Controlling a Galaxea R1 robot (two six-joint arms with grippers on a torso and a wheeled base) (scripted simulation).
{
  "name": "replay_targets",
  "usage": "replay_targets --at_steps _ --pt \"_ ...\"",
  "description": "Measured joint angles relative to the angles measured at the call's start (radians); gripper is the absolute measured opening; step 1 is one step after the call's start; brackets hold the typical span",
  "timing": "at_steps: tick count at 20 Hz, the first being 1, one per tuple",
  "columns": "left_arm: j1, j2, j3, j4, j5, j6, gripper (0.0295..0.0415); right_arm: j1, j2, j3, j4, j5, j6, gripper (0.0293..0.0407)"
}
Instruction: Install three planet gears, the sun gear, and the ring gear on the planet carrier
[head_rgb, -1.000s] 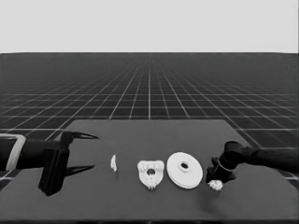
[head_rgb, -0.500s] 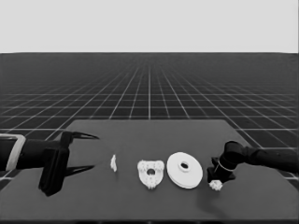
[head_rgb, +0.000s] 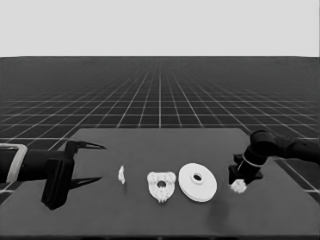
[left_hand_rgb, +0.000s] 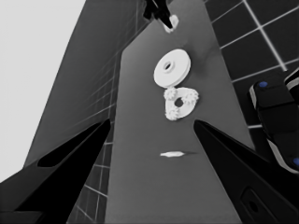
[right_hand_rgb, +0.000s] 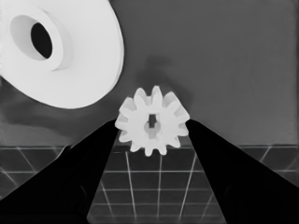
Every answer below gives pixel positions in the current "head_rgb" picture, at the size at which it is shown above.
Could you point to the small white toothed gear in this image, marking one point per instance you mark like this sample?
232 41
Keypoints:
240 188

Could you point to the small thin white T-shaped piece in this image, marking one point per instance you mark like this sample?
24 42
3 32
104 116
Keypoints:
122 175

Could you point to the large thick white disc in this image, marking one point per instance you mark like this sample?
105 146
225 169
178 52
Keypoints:
186 181

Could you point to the white round carrier with pins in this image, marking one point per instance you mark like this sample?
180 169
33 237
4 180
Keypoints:
154 189

